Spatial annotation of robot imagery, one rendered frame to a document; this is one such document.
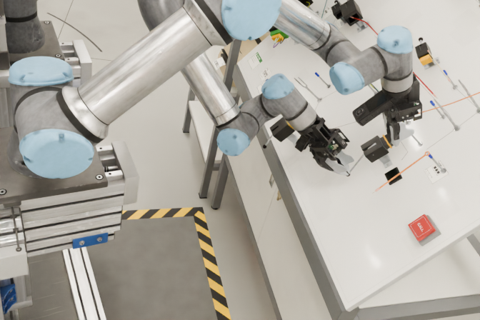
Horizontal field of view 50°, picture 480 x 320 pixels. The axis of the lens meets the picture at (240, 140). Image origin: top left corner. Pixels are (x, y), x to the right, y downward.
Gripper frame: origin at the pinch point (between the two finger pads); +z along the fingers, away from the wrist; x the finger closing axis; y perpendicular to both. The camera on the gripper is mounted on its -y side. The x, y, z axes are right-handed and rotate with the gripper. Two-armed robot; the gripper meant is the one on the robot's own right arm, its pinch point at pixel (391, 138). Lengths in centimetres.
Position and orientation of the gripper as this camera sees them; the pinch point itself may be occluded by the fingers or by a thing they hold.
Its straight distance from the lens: 146.1
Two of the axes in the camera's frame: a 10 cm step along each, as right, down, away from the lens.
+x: -1.6, -7.1, 6.8
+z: 2.5, 6.4, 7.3
